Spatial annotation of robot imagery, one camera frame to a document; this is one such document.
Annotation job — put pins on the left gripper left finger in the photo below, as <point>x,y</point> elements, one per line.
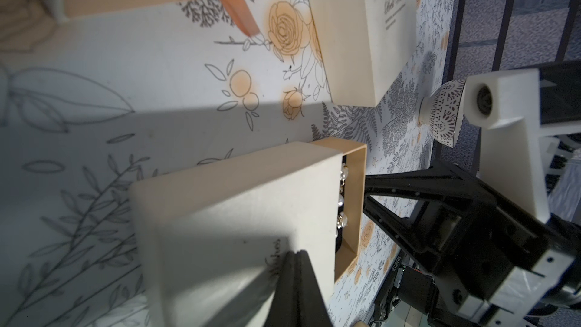
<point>283,310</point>

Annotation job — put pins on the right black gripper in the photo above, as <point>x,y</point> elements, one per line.
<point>493,264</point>

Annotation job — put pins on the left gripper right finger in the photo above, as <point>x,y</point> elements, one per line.
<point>310,306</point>

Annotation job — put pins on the pearl earrings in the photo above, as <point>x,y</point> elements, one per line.
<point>342,219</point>

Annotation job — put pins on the cream drawer jewelry box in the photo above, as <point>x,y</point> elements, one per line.
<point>212,239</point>

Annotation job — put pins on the cream jewelry box right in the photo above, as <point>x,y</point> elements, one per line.
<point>365,45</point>

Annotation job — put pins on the floral table cloth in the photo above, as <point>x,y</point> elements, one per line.
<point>91,106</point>

